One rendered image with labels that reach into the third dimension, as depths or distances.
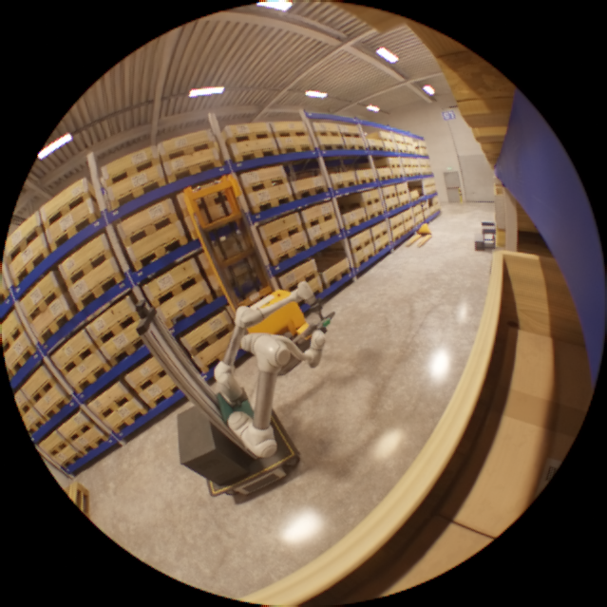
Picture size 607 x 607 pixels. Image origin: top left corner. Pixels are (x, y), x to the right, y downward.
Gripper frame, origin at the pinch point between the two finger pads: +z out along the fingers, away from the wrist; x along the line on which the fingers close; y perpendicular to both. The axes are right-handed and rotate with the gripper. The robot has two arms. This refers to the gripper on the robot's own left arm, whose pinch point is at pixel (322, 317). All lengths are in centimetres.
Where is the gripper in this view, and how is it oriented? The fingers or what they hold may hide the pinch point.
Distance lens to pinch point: 196.8
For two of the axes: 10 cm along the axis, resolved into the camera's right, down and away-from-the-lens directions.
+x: 4.5, -1.6, -8.8
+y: -7.3, 5.0, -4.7
